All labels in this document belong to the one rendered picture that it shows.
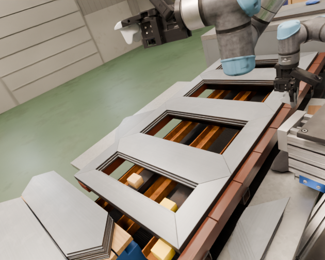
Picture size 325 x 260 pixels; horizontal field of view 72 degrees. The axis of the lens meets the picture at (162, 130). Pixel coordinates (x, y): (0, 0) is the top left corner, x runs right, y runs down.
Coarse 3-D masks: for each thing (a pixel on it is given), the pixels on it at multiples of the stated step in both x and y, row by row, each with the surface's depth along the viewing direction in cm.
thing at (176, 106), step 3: (183, 96) 157; (186, 96) 155; (180, 99) 155; (183, 99) 153; (186, 99) 152; (177, 102) 152; (180, 102) 151; (183, 102) 149; (174, 105) 150; (177, 105) 148; (180, 105) 147; (168, 108) 149; (171, 108) 147; (174, 108) 146; (177, 108) 144
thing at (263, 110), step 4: (264, 104) 117; (260, 108) 115; (264, 108) 114; (268, 108) 113; (256, 112) 113; (260, 112) 112; (264, 112) 111; (268, 112) 110; (256, 116) 111; (260, 116) 110; (264, 116) 109
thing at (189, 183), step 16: (208, 80) 168; (224, 80) 159; (240, 80) 151; (256, 80) 143; (272, 80) 136; (176, 112) 143; (144, 128) 137; (112, 160) 122; (128, 160) 118; (176, 176) 95; (96, 192) 103; (208, 208) 77
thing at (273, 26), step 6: (324, 0) 171; (282, 6) 199; (288, 6) 191; (294, 6) 185; (300, 6) 179; (294, 18) 157; (300, 18) 152; (306, 18) 148; (312, 18) 144; (270, 24) 163; (276, 24) 158; (210, 30) 209; (264, 30) 166; (270, 30) 163; (204, 36) 201; (210, 36) 197; (216, 36) 193
